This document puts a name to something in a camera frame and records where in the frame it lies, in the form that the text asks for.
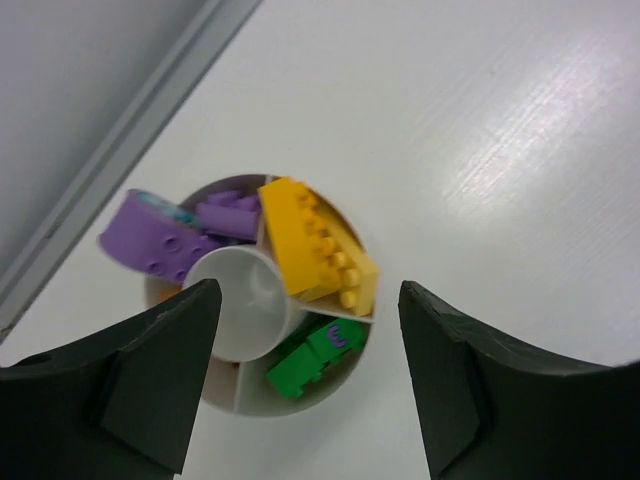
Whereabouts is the lavender square lego brick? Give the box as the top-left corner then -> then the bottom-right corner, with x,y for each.
196,189 -> 261,243

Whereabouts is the aluminium frame rail back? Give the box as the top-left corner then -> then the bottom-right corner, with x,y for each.
1,1 -> 260,337

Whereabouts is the lavender curved lego piece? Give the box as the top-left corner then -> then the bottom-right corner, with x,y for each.
98,189 -> 223,285

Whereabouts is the white round divided container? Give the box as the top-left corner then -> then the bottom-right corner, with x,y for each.
145,174 -> 375,417

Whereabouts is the orange-brown lego plate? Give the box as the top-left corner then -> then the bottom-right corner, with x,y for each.
156,287 -> 181,303

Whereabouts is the yellow lego in container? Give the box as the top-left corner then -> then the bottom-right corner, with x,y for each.
299,190 -> 378,317

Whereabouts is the yellow long lego brick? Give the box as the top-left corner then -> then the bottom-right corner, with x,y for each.
258,177 -> 319,300

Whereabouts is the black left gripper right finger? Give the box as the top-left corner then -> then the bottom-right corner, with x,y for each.
398,281 -> 639,479

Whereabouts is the green lego in container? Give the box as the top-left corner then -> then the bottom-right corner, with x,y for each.
266,312 -> 367,399

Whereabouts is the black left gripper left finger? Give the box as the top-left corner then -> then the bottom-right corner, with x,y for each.
1,280 -> 222,479

